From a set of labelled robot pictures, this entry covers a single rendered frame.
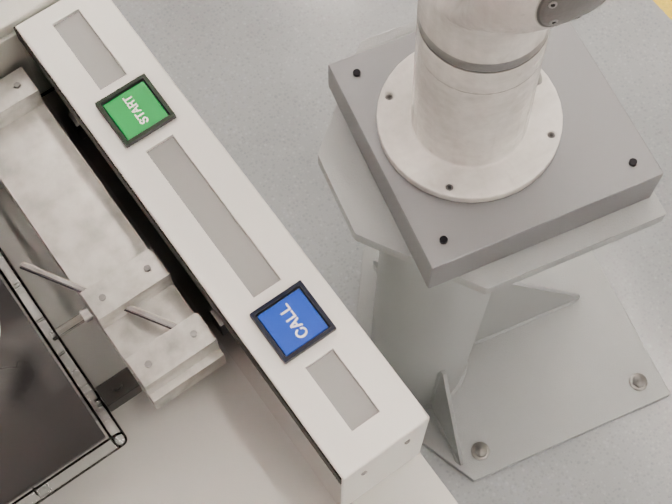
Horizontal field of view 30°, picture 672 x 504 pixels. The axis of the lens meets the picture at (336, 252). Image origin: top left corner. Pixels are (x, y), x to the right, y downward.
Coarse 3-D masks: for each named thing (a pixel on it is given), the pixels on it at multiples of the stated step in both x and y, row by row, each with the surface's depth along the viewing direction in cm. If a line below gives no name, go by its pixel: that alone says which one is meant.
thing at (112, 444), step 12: (108, 444) 113; (120, 444) 114; (84, 456) 113; (96, 456) 113; (108, 456) 114; (72, 468) 112; (84, 468) 113; (48, 480) 112; (60, 480) 112; (72, 480) 113; (36, 492) 112; (48, 492) 112
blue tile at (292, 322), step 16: (288, 304) 112; (304, 304) 112; (272, 320) 111; (288, 320) 111; (304, 320) 111; (320, 320) 111; (272, 336) 111; (288, 336) 111; (304, 336) 111; (288, 352) 110
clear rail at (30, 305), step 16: (0, 256) 120; (0, 272) 120; (16, 272) 120; (16, 288) 119; (32, 304) 118; (32, 320) 118; (48, 320) 118; (48, 336) 117; (64, 352) 116; (64, 368) 116; (80, 368) 116; (80, 384) 115; (96, 400) 115; (96, 416) 115; (112, 416) 115; (112, 432) 114
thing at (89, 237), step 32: (32, 128) 128; (0, 160) 126; (32, 160) 126; (64, 160) 126; (32, 192) 125; (64, 192) 125; (96, 192) 125; (32, 224) 124; (64, 224) 124; (96, 224) 124; (128, 224) 124; (64, 256) 122; (96, 256) 122; (128, 256) 122; (96, 320) 122; (128, 320) 120; (128, 352) 119; (192, 384) 120
